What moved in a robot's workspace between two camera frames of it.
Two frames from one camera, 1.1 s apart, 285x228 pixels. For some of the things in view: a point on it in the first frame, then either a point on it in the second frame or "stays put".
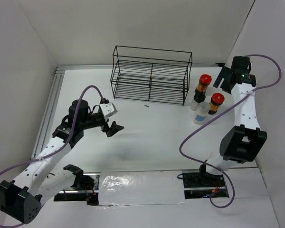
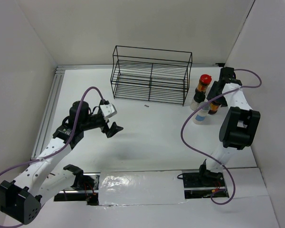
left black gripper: [111, 130] stays put
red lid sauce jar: [217, 99] stays put
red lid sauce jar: [205, 80] stays put
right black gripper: [223, 73] to [212, 93]
